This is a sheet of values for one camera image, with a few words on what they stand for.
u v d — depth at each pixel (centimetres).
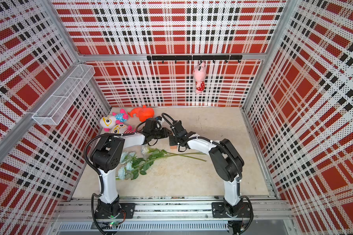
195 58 89
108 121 104
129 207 75
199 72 90
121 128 100
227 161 50
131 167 84
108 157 53
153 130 84
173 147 99
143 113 108
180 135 73
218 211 72
